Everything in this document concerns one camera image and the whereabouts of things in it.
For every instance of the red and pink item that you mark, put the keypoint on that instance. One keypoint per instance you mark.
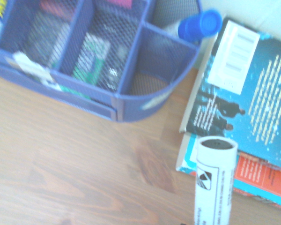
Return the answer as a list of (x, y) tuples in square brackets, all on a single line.
[(61, 7)]

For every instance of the white and green paper box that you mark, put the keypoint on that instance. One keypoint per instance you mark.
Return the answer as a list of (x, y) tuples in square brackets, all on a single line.
[(91, 58)]

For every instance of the teal and orange book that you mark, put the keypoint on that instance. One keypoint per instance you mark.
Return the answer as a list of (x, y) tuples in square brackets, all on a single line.
[(260, 180)]

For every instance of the white marker with black cap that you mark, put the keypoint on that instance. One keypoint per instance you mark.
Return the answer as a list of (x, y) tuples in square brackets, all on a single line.
[(213, 185)]

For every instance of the blue mesh desk organizer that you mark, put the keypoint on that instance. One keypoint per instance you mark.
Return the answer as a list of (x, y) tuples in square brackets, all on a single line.
[(135, 77)]

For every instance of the marker with blue cap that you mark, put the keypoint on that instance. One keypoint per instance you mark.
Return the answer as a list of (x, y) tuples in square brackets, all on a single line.
[(199, 25)]

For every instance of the blue book with figures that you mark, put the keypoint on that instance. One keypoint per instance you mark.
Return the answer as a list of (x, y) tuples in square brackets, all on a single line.
[(248, 93)]

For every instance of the white paper label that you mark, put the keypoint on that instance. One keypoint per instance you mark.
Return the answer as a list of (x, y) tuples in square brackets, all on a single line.
[(30, 65)]

